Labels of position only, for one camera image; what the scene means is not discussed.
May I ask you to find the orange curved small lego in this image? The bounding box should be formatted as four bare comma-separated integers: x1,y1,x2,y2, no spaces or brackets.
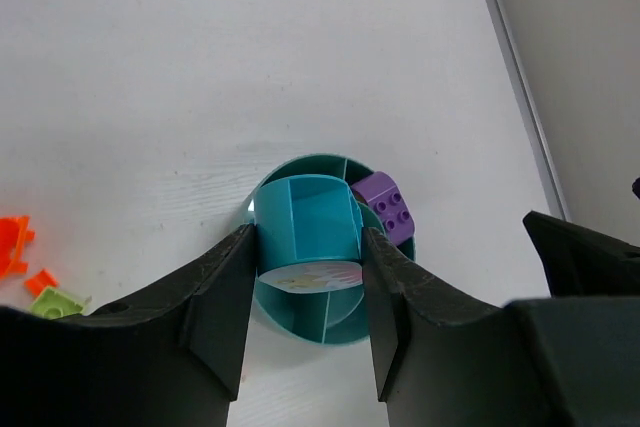
24,269,59,298

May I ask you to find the teal frog lotus lego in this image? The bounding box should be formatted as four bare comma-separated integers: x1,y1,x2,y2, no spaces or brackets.
253,174,363,294

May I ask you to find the purple curved lego brick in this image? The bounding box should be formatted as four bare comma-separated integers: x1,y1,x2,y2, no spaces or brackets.
351,171,415,246

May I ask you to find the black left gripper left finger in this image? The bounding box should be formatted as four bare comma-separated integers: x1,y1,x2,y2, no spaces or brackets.
1,224,256,426

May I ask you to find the orange funnel lego piece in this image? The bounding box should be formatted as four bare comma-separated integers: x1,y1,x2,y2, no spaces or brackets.
0,215,35,279

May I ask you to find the aluminium rail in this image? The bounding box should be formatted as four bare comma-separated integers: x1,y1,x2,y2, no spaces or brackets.
485,0,571,221

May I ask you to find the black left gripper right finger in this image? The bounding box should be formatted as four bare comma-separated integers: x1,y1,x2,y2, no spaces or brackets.
363,229,639,426

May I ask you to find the lime green square lego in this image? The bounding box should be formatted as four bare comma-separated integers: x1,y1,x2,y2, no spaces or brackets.
29,286,92,320

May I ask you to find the teal round divided container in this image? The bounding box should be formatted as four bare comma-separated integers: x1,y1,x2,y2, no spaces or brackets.
240,154,415,345

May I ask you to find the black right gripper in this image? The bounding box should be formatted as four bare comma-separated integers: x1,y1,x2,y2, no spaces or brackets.
523,211,639,297

